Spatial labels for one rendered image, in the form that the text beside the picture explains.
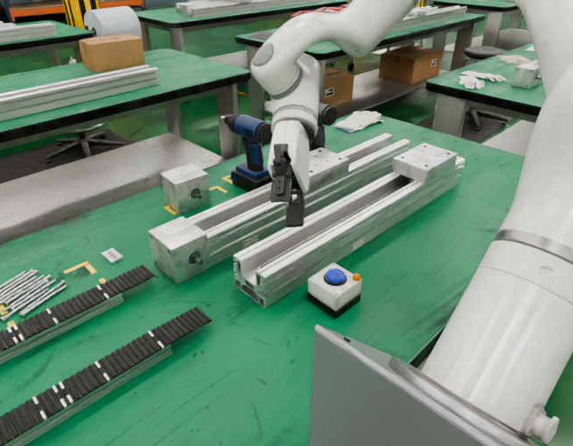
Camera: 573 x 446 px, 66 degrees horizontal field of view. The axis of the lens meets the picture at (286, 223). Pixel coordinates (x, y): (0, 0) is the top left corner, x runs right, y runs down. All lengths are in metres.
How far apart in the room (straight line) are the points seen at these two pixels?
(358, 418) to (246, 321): 0.42
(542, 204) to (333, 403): 0.32
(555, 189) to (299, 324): 0.54
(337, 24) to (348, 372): 0.57
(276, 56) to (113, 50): 2.14
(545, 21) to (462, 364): 0.46
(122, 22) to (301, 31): 3.85
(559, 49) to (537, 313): 0.35
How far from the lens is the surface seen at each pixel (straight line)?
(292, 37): 0.80
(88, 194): 2.71
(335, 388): 0.54
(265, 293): 0.90
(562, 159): 0.55
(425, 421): 0.47
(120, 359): 0.85
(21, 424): 0.82
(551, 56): 0.71
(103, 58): 2.86
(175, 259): 0.97
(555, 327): 0.52
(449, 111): 2.65
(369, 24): 0.87
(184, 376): 0.84
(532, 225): 0.54
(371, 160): 1.37
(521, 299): 0.51
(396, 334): 0.90
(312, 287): 0.91
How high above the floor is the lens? 1.42
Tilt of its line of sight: 33 degrees down
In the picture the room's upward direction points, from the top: straight up
